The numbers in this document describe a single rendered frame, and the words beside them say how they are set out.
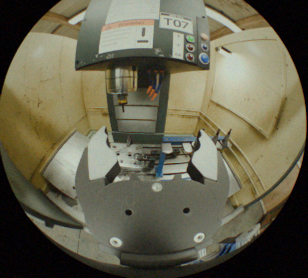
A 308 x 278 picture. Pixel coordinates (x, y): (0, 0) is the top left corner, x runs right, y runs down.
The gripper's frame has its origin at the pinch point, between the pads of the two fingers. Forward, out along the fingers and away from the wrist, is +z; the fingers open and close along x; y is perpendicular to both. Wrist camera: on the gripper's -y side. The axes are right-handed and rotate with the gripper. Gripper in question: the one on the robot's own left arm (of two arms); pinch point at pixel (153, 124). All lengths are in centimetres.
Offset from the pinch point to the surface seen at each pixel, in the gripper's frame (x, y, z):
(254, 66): 85, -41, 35
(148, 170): 0, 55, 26
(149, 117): -1, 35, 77
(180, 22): 6.8, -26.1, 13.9
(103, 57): -14.7, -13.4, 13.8
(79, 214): -60, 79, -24
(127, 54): -7.4, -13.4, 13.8
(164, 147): 6.9, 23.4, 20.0
